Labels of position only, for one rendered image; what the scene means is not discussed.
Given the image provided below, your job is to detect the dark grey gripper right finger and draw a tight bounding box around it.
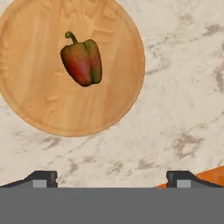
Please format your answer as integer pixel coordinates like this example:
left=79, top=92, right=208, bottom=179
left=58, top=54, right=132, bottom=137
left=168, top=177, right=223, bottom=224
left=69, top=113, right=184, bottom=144
left=165, top=170, right=224, bottom=189

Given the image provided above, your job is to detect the red green bell pepper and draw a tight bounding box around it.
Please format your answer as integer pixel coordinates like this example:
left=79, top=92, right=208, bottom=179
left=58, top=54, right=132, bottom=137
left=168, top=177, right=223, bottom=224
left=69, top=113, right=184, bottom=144
left=59, top=31, right=103, bottom=88

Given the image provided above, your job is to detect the round wooden plate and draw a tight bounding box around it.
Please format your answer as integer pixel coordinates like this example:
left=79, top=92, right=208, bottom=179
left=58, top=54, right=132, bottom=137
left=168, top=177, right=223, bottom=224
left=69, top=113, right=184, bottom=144
left=0, top=0, right=146, bottom=138

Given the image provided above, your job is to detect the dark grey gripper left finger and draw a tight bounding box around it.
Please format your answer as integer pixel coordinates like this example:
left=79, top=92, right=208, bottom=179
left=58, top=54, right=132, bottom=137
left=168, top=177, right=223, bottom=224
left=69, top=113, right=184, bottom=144
left=0, top=170, right=59, bottom=189

